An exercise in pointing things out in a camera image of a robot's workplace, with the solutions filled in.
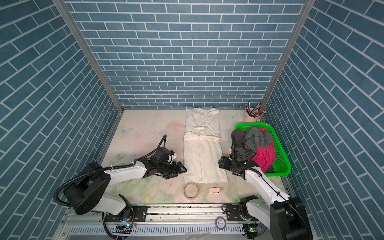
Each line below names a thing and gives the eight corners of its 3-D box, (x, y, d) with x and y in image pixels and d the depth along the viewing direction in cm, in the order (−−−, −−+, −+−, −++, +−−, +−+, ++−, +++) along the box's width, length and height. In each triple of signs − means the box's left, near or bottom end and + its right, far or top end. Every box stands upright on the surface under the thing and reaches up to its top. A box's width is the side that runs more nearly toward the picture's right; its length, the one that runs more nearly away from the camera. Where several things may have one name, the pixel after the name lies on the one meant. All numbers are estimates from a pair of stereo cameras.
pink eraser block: (208, 194, 82) (208, 192, 80) (208, 188, 84) (208, 187, 81) (219, 194, 82) (220, 192, 80) (219, 188, 84) (220, 187, 81)
